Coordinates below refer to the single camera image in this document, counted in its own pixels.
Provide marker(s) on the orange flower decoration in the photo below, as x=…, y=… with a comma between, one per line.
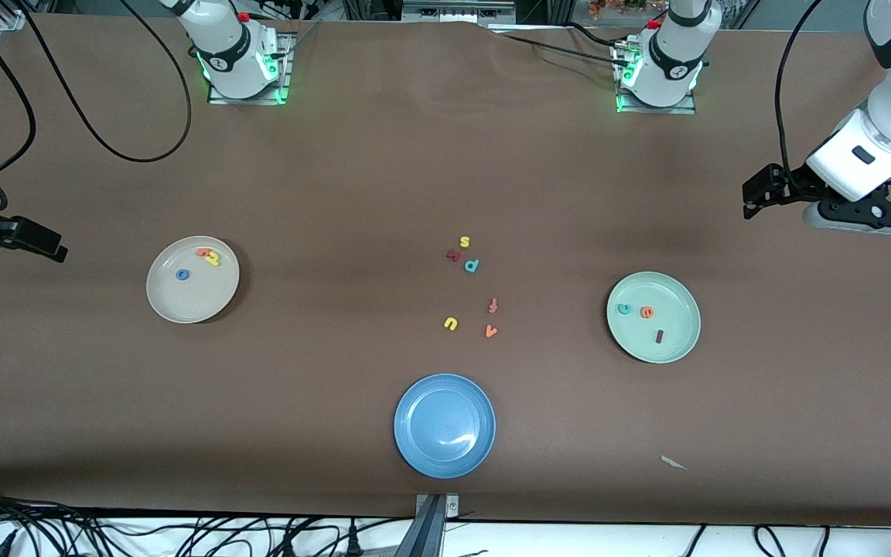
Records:
x=608, y=8

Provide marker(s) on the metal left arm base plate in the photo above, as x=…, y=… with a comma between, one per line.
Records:
x=658, y=111

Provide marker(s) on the yellow foam letter u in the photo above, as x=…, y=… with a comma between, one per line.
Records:
x=447, y=326

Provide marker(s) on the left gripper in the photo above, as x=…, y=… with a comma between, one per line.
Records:
x=791, y=182

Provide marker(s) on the teal foam letter p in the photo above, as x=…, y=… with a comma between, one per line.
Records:
x=474, y=265

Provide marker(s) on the brown table cover mat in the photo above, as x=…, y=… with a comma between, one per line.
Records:
x=414, y=155

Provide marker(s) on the pale green plate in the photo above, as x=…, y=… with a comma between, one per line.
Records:
x=670, y=302

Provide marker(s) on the white paper scrap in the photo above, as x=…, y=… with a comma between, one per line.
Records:
x=674, y=463

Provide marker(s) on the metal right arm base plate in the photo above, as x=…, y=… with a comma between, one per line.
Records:
x=248, y=100

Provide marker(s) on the grey metal rail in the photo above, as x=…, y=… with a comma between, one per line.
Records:
x=453, y=11

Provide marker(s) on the yellow foam letter h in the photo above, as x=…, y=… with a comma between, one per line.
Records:
x=213, y=259

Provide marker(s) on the blue plate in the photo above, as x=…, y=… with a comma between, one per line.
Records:
x=445, y=425

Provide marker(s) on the beige brown plate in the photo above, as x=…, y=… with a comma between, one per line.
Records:
x=192, y=298

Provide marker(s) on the grey metal table bracket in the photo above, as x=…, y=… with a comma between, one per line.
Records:
x=424, y=541

